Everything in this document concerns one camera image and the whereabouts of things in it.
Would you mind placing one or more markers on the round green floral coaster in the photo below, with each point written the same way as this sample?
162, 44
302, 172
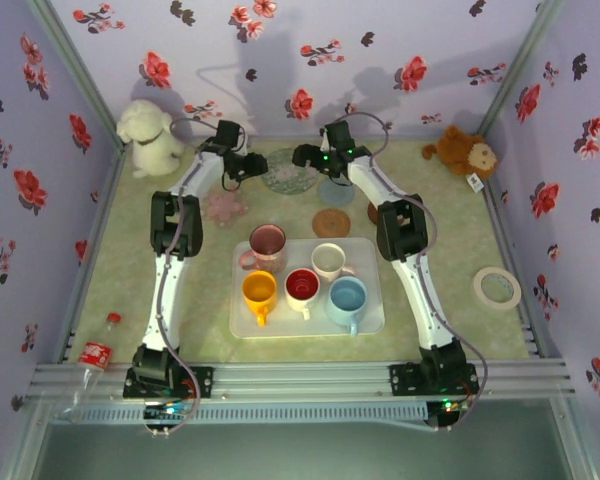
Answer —
287, 177

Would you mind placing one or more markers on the blue woven round coaster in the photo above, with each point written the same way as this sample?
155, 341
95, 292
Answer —
336, 194

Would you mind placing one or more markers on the pink flower shaped coaster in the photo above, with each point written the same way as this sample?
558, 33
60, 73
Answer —
225, 210

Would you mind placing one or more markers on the dark red round coaster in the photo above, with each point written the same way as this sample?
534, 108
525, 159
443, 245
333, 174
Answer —
372, 212

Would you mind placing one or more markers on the brown woven round coaster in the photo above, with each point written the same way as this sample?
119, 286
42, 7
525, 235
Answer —
331, 223

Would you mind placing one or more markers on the pink cartoon print mug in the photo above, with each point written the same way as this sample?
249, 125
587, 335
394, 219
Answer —
267, 240

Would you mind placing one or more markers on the cream pink mug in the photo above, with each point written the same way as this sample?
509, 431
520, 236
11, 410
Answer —
327, 260

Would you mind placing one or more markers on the yellow mug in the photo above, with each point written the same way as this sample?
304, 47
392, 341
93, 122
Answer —
259, 292

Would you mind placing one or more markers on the white mug red inside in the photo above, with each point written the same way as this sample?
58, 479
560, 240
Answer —
302, 285

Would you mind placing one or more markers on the light blue mug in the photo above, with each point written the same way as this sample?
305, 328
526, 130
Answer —
347, 297

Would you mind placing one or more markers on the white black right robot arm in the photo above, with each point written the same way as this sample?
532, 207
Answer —
407, 280

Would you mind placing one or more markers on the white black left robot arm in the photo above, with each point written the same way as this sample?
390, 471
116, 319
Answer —
174, 287

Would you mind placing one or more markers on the white plush dog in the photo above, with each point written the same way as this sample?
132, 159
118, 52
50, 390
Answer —
147, 135

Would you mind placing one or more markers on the brown plush monkey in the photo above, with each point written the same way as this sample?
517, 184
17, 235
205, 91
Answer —
460, 150

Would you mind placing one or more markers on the white plastic tray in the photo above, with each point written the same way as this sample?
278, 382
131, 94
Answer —
370, 320

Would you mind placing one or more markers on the beige masking tape roll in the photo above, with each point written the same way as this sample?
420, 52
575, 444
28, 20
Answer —
477, 290

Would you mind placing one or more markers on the clear bottle red label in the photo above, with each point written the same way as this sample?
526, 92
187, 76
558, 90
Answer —
95, 354

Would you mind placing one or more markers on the controller circuit board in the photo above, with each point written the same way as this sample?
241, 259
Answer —
447, 406
167, 411

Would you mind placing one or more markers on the aluminium side rail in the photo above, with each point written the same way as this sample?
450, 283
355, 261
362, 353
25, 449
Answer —
92, 250
517, 270

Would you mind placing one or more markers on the aluminium corner post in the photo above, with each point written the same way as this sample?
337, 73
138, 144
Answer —
75, 70
522, 65

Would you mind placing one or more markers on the long aluminium frame rail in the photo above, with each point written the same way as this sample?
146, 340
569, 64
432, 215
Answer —
305, 380

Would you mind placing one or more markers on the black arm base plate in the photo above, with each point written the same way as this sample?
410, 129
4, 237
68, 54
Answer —
205, 382
397, 380

